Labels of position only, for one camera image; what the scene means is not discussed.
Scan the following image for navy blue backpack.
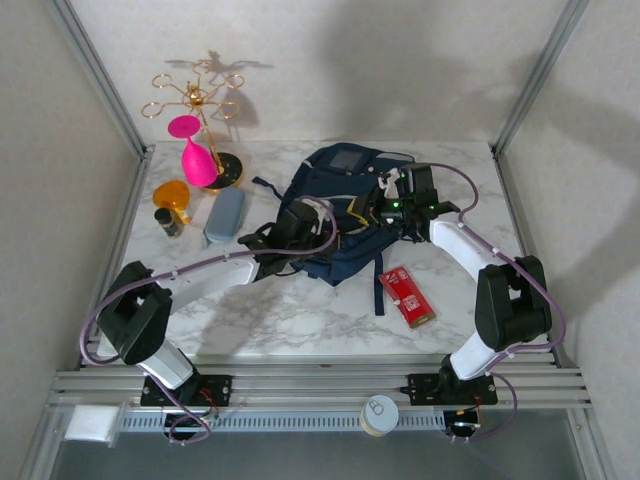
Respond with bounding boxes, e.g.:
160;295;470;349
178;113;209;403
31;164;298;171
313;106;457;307
251;142;436;317

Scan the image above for grey-blue pencil case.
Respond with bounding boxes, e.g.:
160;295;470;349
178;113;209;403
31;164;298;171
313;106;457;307
202;187;247;245

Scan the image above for red box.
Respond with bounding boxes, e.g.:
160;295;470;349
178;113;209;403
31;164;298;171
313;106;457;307
377;266;438;330

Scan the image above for gold wine glass rack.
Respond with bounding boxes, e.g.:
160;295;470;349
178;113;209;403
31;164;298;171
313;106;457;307
141;58;247;196

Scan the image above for pink wine glass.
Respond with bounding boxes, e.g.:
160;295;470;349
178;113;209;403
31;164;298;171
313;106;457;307
168;113;222;185

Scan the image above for small dark spice jar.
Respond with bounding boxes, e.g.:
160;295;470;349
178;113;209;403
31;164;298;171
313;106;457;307
153;207;184;240

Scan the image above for orange wine glass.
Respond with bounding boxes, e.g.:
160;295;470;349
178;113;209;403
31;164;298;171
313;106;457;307
152;180;194;225

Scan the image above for silver tin can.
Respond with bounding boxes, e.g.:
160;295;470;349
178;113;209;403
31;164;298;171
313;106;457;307
360;394;400;438

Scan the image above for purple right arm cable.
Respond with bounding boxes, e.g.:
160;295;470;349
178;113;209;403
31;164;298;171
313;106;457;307
412;163;568;444

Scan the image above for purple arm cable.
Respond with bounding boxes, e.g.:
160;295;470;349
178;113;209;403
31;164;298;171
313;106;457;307
412;163;568;444
79;196;340;446

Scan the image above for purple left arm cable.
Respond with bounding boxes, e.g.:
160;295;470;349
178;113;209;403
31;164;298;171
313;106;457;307
79;196;340;446

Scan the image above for aluminium side rail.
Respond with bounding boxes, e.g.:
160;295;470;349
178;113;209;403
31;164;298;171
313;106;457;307
492;144;566;369
79;147;155;371

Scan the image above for aluminium frame cross rail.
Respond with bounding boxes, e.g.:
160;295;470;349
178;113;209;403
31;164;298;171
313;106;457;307
43;367;594;412

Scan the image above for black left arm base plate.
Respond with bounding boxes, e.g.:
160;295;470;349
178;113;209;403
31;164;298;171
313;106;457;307
139;373;234;407

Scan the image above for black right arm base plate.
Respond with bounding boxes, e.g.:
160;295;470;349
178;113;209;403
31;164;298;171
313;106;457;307
408;372;499;406

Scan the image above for aluminium frame post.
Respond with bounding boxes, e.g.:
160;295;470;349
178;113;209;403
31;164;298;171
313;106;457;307
43;0;156;160
492;0;591;156

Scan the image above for grey slotted cable duct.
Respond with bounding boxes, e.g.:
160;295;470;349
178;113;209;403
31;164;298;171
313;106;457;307
117;410;446;432

